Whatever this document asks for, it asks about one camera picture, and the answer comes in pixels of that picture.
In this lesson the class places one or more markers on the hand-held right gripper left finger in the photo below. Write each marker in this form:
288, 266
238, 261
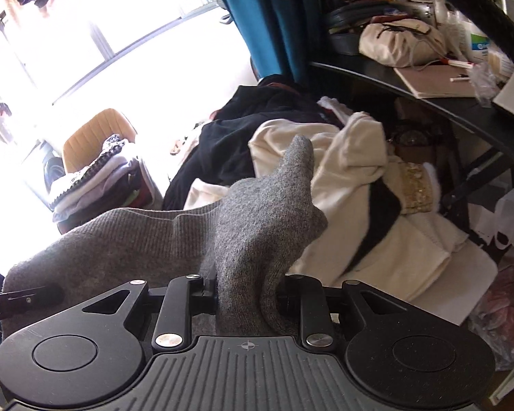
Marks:
204, 296

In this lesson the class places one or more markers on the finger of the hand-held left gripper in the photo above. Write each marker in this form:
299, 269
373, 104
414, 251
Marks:
30, 299

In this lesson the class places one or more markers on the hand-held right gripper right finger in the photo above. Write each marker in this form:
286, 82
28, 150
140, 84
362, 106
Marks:
302, 304

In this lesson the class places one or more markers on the grey knit sweater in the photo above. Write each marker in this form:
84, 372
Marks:
248, 231

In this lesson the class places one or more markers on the stack of folded clothes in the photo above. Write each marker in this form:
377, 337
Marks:
107, 180

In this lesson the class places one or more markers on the cream pants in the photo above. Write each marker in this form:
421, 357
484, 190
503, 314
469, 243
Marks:
419, 239

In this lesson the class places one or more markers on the cream sweatshirt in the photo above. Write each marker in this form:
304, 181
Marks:
347, 158

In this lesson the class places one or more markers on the black cream sequin garment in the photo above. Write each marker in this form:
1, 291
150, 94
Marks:
411, 188

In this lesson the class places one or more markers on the tan chair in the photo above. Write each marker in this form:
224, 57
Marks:
94, 132

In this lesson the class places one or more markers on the red patterned plastic bag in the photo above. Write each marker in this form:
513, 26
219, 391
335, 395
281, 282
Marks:
509, 308

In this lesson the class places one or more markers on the white plastic bag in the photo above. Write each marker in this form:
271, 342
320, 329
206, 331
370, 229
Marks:
505, 218

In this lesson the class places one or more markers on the black desk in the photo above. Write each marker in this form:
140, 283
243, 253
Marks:
411, 90

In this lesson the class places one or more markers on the brown notebook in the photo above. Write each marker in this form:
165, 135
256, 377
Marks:
437, 81

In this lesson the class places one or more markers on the white marker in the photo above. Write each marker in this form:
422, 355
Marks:
459, 79

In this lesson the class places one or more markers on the dark blue case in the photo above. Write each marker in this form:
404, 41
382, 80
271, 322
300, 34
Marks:
351, 30

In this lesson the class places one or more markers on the teal curtain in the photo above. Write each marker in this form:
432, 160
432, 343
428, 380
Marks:
265, 17

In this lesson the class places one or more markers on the red white pen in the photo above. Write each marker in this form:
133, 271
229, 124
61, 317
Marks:
458, 63

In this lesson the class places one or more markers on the clear plastic wrapper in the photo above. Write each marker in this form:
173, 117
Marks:
486, 83

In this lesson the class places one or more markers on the cotton swab box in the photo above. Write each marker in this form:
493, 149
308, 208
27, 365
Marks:
501, 62

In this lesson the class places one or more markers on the white bottle teal label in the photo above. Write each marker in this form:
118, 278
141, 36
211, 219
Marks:
473, 38

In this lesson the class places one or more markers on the black curved pole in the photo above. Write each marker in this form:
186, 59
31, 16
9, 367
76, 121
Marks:
475, 0

